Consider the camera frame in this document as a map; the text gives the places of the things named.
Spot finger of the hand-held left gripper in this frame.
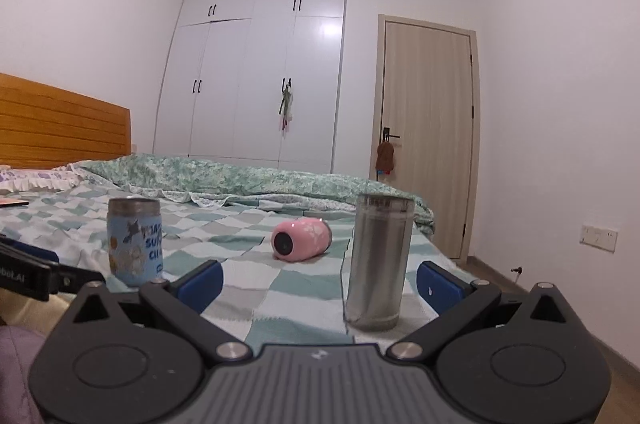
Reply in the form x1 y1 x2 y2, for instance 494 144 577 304
50 263 107 296

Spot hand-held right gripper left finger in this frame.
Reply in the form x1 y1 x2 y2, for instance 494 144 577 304
60 260 253 362

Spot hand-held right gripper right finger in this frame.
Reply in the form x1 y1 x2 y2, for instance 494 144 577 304
390 261 581 361

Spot pink cup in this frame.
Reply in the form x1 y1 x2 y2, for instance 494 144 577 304
271 218 333 262

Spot blue cartoon print cup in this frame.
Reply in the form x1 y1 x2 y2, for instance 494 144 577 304
106 197 164 288

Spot checkered teal bedsheet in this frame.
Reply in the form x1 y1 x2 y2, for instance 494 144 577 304
0 181 478 347

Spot tall clear grey tumbler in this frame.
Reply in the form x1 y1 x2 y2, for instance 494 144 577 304
343 192 416 333

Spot dark purple cloth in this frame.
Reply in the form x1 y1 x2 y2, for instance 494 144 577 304
0 324 48 424

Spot ruffled floral pillow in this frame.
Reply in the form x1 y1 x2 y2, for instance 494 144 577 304
0 164 91 196

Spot green floral quilt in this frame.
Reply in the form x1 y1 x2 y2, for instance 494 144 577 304
79 153 436 236

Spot brown hanging pouch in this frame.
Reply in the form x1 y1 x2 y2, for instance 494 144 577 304
376 141 397 178

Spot orange wooden headboard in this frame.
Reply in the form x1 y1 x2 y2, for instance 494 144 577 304
0 72 132 170

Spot beige wooden door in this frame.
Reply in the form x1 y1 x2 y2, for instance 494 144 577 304
369 14 482 261

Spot hanging green pink ornament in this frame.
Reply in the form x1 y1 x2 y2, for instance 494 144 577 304
277 79 297 138

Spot white wardrobe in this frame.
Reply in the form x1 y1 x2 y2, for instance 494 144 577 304
152 0 348 176

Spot white wall socket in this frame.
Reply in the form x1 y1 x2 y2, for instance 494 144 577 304
579 225 619 251

